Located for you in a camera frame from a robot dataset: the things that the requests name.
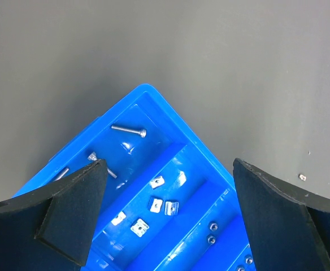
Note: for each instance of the silver socket screw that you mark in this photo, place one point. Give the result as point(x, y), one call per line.
point(61, 174)
point(142, 132)
point(93, 157)

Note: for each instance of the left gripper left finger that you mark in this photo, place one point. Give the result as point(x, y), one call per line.
point(51, 228)

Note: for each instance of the blue compartment bin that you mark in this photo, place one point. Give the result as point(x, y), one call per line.
point(193, 177)

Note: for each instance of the square slide nut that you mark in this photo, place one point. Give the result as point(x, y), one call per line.
point(157, 182)
point(118, 219)
point(139, 227)
point(171, 208)
point(155, 205)

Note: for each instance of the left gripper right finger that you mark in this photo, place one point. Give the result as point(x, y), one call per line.
point(288, 227)

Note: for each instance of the silver hex nut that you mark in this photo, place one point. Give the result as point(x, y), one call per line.
point(213, 226)
point(211, 239)

